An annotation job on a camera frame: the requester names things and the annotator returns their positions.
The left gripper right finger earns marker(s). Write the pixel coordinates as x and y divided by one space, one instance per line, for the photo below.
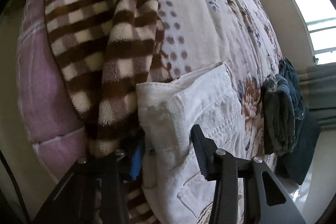
265 198

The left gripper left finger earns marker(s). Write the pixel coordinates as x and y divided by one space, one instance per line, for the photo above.
92 191

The white pants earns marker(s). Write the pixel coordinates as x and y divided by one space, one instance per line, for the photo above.
172 183

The dark teal folded clothes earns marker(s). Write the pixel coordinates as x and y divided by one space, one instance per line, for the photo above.
290 132

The pink quilted mattress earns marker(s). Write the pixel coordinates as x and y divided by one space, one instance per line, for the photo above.
52 126

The grey curtain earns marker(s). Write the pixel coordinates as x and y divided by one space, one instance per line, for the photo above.
318 87

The floral fleece blanket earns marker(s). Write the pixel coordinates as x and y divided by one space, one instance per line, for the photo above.
105 48

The window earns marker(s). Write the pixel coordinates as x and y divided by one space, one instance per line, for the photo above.
319 19

